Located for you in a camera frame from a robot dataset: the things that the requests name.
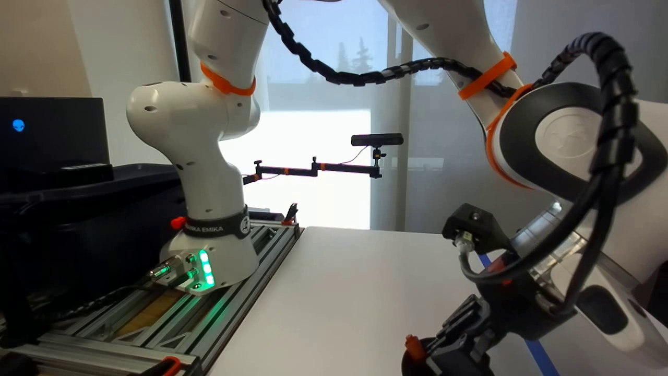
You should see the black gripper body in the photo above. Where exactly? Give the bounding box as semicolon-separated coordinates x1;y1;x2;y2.
442;290;523;354

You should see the blue tape line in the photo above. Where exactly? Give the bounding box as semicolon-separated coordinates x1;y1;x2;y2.
479;251;563;376

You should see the white vertical pole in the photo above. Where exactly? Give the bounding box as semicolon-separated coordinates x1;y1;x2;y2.
387;20;414;235

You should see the black cabinet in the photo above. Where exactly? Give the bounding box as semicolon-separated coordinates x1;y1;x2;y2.
0;163;188;349

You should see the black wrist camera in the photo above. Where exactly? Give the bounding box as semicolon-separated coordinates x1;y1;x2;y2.
440;203;516;259

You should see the black bar camera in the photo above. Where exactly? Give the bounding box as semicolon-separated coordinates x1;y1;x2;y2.
349;131;406;148

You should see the black articulated camera mount arm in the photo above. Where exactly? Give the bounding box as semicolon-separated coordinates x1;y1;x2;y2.
242;146;387;188

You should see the orange bracket on frame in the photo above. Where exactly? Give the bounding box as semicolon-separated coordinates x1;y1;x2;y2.
162;356;186;376

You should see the aluminium rail base frame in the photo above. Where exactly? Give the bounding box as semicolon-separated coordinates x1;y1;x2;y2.
10;206;305;376

